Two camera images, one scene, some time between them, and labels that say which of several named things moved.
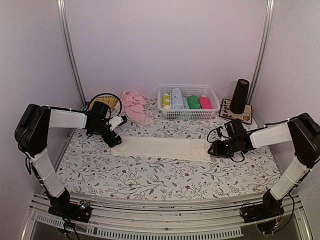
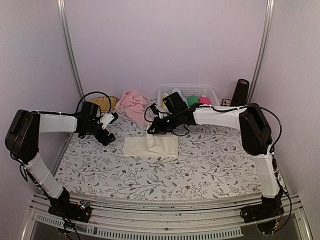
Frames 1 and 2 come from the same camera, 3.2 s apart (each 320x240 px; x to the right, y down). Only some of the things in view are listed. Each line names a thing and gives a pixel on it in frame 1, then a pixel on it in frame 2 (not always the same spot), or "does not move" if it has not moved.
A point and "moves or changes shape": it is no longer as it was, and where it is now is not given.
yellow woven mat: x=110 y=101 does not move
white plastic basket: x=187 y=102 does not move
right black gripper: x=217 y=149 → x=159 y=129
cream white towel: x=166 y=148 moves or changes shape
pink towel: x=132 y=105 does not move
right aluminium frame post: x=269 y=15 does not move
